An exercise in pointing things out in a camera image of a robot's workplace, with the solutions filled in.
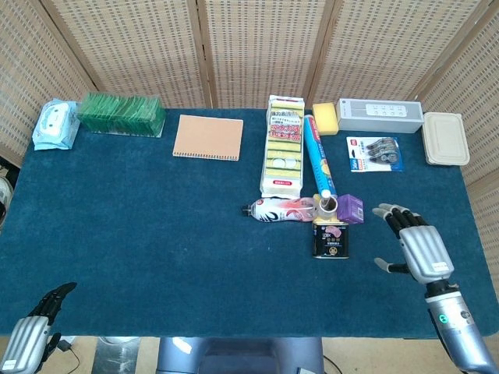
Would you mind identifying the black luncheon meat can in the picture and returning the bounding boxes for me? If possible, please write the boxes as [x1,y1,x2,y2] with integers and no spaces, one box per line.
[311,221,351,259]

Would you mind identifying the woven folding screen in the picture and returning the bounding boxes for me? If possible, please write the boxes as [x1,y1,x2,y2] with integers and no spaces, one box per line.
[0,0,499,340]

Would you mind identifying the pink white plastic bottle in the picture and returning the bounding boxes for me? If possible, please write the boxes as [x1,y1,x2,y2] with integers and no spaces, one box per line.
[241,196,317,224]

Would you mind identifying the light blue wet wipes pack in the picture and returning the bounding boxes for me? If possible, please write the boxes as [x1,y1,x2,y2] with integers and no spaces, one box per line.
[33,97,81,152]

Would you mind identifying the beige lunch container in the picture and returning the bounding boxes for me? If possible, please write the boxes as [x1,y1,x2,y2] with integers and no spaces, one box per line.
[423,111,470,167]

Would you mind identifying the yellow sponge multipack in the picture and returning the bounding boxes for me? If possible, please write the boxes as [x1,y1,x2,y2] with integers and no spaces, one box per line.
[260,94,306,199]

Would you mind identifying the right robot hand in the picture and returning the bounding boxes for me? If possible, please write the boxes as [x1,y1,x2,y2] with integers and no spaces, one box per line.
[372,202,455,284]

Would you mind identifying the black cable with adapter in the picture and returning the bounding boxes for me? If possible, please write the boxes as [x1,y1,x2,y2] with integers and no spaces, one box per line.
[56,337,85,374]

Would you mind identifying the clear box of green sachets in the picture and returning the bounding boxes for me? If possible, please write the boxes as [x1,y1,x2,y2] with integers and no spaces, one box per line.
[76,92,167,138]

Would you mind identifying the white power strip box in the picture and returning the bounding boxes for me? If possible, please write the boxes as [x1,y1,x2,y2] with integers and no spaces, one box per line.
[335,98,425,134]

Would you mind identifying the blue table cloth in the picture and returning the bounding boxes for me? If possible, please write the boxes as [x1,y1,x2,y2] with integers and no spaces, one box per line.
[0,107,499,340]

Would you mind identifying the orange spiral notebook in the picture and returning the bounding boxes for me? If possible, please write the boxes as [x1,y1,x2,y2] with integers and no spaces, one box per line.
[172,114,245,162]

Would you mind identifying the metal table leg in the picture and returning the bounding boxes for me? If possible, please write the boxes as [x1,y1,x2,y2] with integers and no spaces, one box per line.
[92,337,141,374]

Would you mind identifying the yellow sponge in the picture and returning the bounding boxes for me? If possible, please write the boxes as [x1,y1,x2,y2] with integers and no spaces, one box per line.
[312,101,339,136]

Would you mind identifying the blue cling film roll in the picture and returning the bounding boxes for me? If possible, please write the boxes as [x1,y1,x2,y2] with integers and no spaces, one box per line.
[303,114,338,199]

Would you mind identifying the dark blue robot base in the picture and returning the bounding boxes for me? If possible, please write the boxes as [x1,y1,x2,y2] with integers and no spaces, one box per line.
[155,337,327,374]

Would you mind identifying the correction tape blister pack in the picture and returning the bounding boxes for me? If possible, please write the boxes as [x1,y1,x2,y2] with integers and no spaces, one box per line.
[345,136,405,173]

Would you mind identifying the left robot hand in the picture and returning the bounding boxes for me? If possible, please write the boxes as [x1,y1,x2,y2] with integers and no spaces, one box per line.
[0,282,78,374]

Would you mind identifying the purple box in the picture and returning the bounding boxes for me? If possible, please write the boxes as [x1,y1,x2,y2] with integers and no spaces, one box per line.
[336,193,366,225]

